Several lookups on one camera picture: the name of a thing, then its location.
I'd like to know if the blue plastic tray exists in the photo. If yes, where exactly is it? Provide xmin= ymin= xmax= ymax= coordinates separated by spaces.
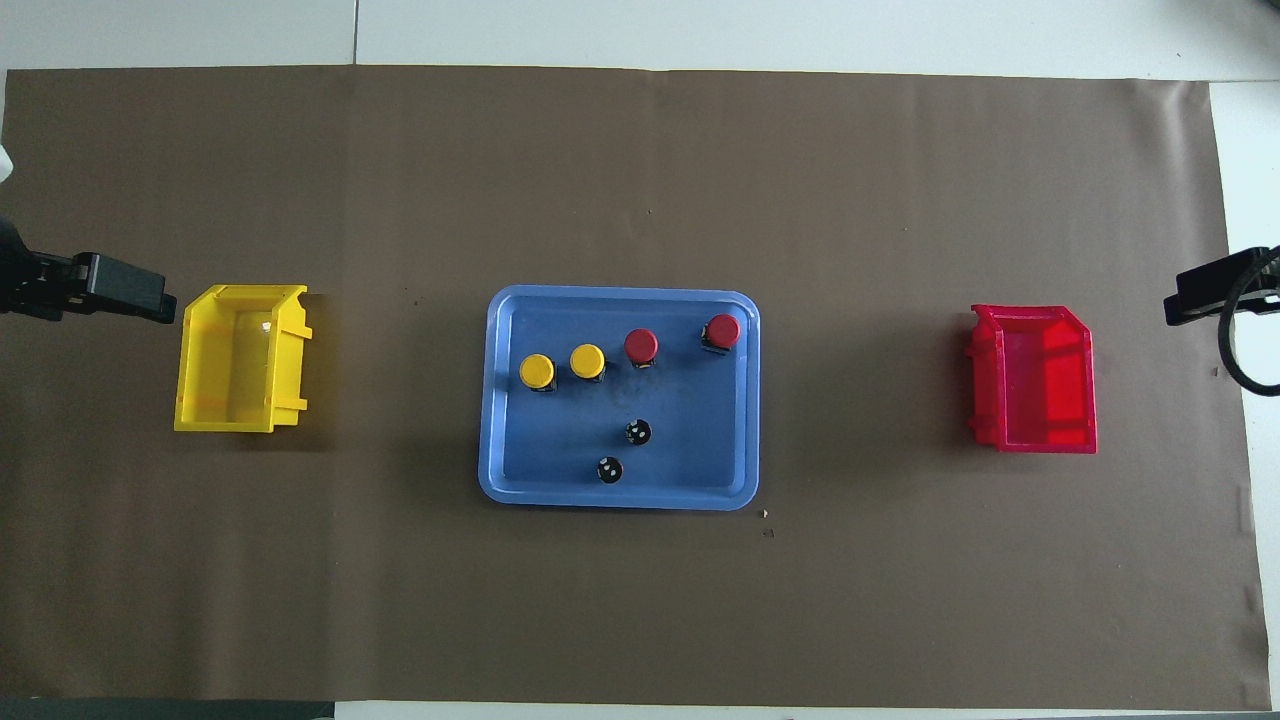
xmin=478 ymin=285 xmax=761 ymax=512

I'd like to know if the brown paper table mat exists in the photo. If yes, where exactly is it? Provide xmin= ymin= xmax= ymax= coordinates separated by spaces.
xmin=0 ymin=65 xmax=1271 ymax=706

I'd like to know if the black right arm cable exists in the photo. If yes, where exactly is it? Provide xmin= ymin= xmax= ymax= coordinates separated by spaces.
xmin=1218 ymin=245 xmax=1280 ymax=398

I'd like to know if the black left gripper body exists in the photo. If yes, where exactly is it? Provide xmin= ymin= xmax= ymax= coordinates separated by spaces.
xmin=0 ymin=215 xmax=93 ymax=323

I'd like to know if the red plastic bin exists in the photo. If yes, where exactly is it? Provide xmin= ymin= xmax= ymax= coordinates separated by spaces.
xmin=966 ymin=304 xmax=1098 ymax=455

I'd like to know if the yellow plastic bin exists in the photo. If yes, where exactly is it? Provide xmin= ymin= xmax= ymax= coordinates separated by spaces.
xmin=173 ymin=284 xmax=314 ymax=434

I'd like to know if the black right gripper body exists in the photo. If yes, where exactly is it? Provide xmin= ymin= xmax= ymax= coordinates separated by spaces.
xmin=1245 ymin=245 xmax=1280 ymax=316

